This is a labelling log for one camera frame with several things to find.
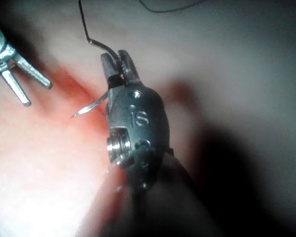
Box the tissue pad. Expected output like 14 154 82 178
0 0 296 237

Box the right arm needle driver jaw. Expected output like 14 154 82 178
117 49 144 86
100 52 125 89

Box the right arm needle driver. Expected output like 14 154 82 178
105 83 175 191

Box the left arm needle driver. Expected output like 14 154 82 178
0 19 17 71

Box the left arm needle driver jaw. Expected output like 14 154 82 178
14 55 52 90
0 68 32 107

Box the curved steel needle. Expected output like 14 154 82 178
71 39 121 119

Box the black thread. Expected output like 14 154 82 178
78 0 206 44

